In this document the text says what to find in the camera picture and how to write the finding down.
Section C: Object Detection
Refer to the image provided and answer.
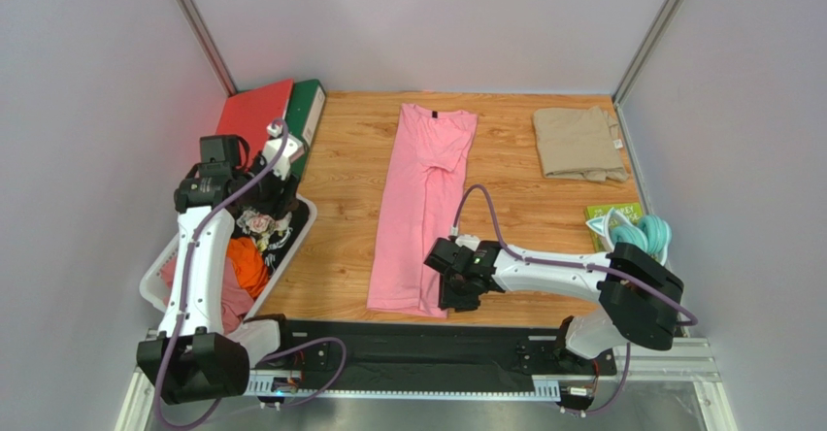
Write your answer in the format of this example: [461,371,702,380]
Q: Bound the pink t-shirt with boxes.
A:
[367,104,479,318]

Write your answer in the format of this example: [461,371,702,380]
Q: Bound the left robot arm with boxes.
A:
[136,131,304,405]

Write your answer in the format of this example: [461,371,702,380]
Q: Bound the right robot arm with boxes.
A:
[424,236,684,360]

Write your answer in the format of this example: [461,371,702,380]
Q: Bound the floral garment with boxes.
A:
[236,208,293,253]

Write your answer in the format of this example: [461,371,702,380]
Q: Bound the black t-shirt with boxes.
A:
[232,200,311,277]

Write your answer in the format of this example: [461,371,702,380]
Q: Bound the orange garment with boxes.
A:
[226,237,269,300]

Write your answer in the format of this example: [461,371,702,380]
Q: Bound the red binder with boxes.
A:
[215,79,294,162]

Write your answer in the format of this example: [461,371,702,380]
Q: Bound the green binder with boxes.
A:
[285,79,327,180]

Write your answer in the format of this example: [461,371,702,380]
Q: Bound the dusty pink garment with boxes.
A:
[160,257,254,335]

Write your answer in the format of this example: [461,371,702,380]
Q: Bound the black base mat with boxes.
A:
[263,319,618,393]

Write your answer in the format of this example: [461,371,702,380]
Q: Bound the white laundry basket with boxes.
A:
[138,194,317,319]

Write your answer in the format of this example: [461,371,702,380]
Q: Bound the green book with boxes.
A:
[584,202,644,251]

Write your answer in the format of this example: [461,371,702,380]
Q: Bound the folded beige t-shirt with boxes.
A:
[532,106,629,182]

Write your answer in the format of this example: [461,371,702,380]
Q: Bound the teal headphones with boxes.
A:
[605,215,673,266]

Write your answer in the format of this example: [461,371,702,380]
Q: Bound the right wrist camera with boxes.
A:
[449,226,480,251]

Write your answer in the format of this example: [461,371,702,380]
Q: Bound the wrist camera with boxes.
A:
[261,119,307,180]
[449,226,480,251]

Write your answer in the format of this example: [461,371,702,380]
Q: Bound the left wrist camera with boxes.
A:
[261,119,307,180]

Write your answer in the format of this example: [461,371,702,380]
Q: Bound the aluminium mounting rail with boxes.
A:
[117,320,736,430]

